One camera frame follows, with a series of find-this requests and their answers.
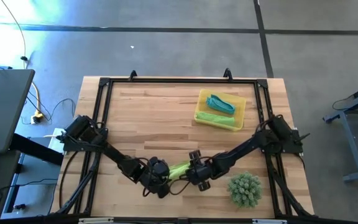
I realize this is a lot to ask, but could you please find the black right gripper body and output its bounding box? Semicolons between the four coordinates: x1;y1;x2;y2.
185;161;214;185

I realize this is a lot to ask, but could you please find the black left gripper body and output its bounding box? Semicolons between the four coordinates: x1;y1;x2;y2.
140;160;170;190

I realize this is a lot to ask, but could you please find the lime microfiber towel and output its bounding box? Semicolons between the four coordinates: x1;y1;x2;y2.
167;161;191;182

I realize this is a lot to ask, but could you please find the green microfiber towel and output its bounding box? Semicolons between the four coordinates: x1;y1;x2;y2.
195;111;236;127

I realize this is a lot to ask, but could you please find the teal microfiber towel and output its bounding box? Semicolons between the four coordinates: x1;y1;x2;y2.
206;94;237;115

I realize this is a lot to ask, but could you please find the yellow plastic basket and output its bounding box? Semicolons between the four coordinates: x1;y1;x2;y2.
194;88;247;132

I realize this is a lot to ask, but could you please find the green artificial ball plant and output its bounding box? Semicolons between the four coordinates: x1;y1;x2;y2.
227;171;264;208

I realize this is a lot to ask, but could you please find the white power box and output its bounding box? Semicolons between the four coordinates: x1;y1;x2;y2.
44;127;67;155

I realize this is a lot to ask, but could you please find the black desk beam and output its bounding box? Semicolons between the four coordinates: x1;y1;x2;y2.
9;133;65;166

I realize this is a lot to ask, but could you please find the grey metal side table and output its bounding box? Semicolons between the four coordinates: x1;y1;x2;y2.
323;79;358;183

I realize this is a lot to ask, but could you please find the grey desk top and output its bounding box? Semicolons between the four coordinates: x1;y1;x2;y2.
0;68;36;155

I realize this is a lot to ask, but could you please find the white bracket strip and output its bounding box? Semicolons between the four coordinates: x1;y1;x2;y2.
78;217;114;224
252;219;288;224

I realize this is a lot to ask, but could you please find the black aluminium table frame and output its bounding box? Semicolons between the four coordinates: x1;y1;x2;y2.
50;76;316;220

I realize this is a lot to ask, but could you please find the yellow power cable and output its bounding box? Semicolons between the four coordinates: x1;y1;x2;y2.
31;81;42;114

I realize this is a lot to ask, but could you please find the thin white cable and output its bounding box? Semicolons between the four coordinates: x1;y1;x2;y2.
0;0;27;68

